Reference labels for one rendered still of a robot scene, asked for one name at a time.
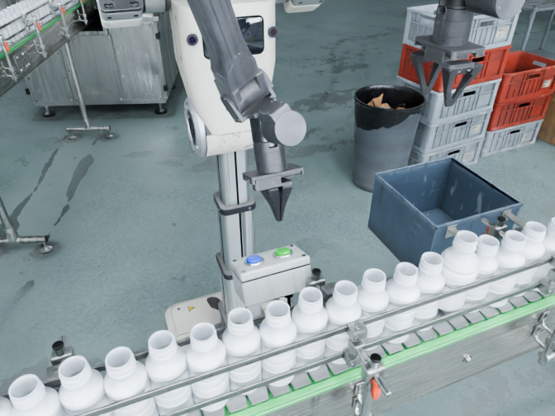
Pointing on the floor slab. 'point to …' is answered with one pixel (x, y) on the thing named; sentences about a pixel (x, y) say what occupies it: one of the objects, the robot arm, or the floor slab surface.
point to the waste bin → (383, 130)
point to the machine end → (109, 66)
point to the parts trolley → (544, 30)
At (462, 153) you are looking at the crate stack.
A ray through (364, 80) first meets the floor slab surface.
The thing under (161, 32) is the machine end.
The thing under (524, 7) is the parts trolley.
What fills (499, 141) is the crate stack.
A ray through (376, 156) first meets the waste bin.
